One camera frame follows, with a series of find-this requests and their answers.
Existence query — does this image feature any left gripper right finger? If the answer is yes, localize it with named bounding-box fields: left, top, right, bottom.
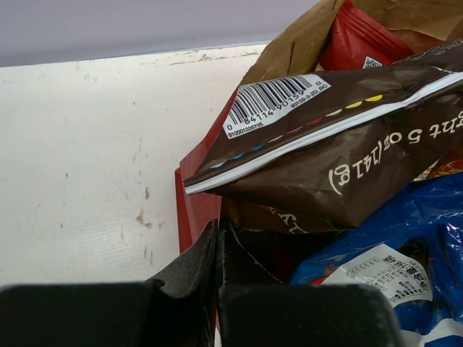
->
left=217, top=221, right=405, bottom=346

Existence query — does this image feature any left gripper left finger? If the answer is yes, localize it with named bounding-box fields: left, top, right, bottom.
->
left=1, top=220, right=218, bottom=346

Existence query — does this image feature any brown kettle chips bag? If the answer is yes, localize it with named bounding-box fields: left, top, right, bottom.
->
left=184, top=40, right=462, bottom=229

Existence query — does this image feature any blue white snack bag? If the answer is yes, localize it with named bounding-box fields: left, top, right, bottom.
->
left=289, top=173, right=462, bottom=346

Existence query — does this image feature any red assorted candy bag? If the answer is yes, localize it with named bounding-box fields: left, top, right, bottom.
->
left=413, top=152, right=462, bottom=182

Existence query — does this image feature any red white chips bag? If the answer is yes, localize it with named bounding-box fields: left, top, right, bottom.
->
left=315, top=1, right=413, bottom=71

